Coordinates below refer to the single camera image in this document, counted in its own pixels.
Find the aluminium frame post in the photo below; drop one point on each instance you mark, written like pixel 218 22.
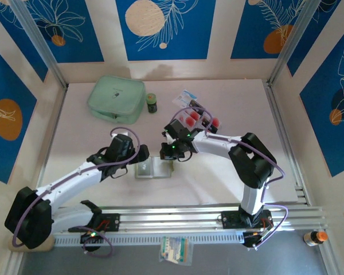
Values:
pixel 41 43
pixel 292 43

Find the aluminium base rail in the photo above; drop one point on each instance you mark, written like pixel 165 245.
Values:
pixel 172 217

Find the clear bag with packets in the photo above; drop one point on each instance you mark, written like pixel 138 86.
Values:
pixel 176 249

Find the mint green zip pouch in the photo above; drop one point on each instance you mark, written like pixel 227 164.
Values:
pixel 114 91

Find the blue white sachet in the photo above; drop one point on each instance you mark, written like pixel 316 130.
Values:
pixel 183 97

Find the beige foam block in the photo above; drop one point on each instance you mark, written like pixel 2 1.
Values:
pixel 51 246

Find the brown bottle orange cap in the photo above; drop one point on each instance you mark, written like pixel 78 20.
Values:
pixel 312 238

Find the aluminium table edge rail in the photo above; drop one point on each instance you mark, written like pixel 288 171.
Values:
pixel 287 143
pixel 56 120

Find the white card red circle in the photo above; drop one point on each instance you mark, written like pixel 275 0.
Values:
pixel 193 115
pixel 190 121
pixel 215 122

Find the red and black card packets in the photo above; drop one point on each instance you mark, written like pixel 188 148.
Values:
pixel 199 114

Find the black VIP card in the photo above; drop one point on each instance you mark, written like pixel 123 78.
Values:
pixel 194 103
pixel 144 169
pixel 206 123

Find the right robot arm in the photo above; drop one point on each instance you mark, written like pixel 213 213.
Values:
pixel 215 143

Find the green bottle black label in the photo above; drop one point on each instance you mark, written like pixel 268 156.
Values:
pixel 152 106

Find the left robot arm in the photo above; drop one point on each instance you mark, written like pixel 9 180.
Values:
pixel 68 183

